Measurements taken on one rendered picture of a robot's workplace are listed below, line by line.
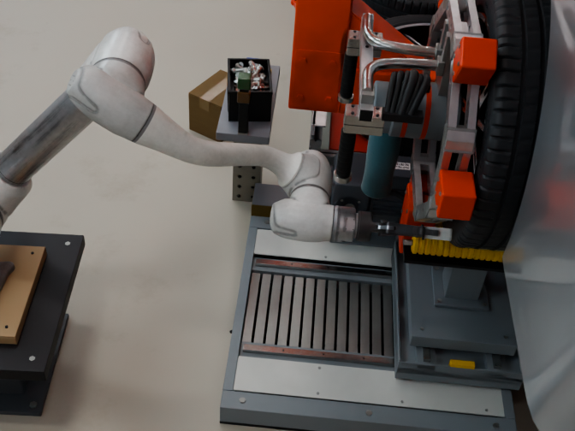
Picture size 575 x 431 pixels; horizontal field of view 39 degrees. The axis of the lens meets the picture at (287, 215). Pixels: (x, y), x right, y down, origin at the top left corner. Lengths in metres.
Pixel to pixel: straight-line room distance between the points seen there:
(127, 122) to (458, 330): 1.13
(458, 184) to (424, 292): 0.73
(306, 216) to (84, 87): 0.60
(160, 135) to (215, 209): 1.17
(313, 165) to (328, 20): 0.52
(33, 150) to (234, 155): 0.53
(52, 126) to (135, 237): 0.88
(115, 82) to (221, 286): 1.07
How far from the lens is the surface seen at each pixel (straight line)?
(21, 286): 2.31
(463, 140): 1.79
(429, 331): 2.36
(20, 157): 2.19
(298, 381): 2.37
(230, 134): 2.58
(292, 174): 2.05
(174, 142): 1.85
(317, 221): 1.96
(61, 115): 2.07
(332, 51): 2.46
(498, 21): 1.85
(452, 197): 1.77
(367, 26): 2.05
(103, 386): 2.47
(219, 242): 2.85
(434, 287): 2.46
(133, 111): 1.82
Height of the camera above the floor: 1.99
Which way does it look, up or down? 42 degrees down
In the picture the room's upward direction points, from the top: 5 degrees clockwise
